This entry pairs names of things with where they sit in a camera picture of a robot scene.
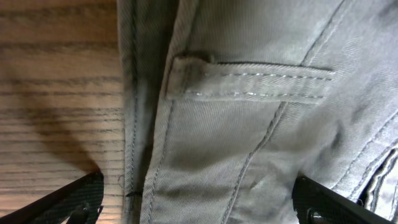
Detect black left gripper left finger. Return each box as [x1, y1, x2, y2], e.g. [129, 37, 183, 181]
[1, 171, 104, 224]

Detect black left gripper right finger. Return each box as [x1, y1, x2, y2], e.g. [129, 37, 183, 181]
[292, 176, 392, 224]

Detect grey shorts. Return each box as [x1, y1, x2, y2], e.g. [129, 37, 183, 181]
[117, 0, 397, 223]

